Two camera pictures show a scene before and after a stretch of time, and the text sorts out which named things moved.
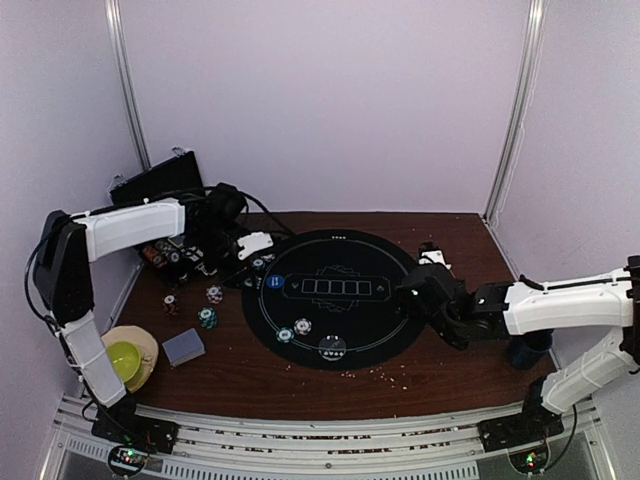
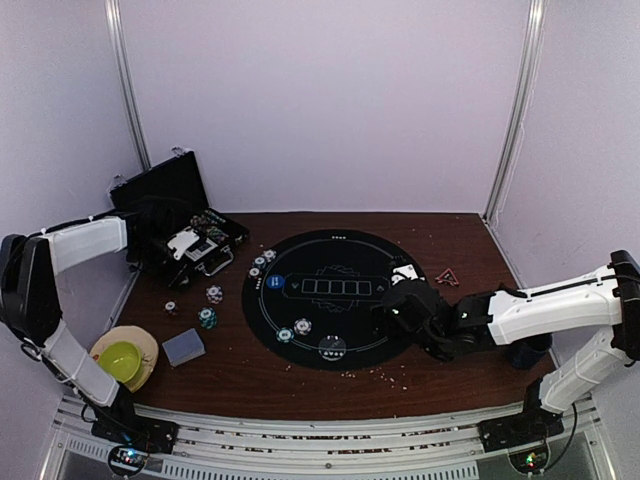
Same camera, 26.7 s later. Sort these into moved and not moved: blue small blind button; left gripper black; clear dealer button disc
Moved: left gripper black
Not moved: clear dealer button disc; blue small blind button
